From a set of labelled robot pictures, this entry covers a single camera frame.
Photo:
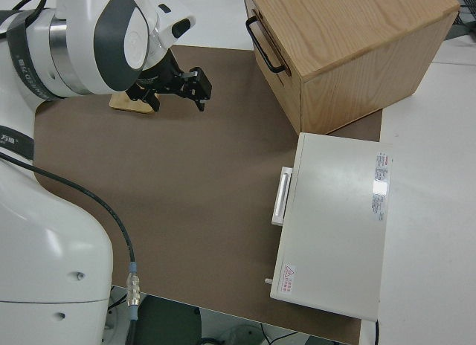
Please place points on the white toaster oven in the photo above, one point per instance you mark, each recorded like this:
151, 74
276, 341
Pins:
334, 229

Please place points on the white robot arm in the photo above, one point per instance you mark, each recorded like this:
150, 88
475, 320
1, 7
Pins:
37, 229

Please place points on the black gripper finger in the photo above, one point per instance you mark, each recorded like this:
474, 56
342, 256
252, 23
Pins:
150, 99
199, 86

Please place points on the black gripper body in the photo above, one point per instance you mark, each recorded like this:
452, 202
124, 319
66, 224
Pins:
158, 77

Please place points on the wooden mug rack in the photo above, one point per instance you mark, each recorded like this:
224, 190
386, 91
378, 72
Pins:
122, 104

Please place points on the wooden box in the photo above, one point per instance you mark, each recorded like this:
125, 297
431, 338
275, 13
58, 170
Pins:
353, 44

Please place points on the brown table mat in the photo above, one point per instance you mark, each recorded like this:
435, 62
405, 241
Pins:
186, 174

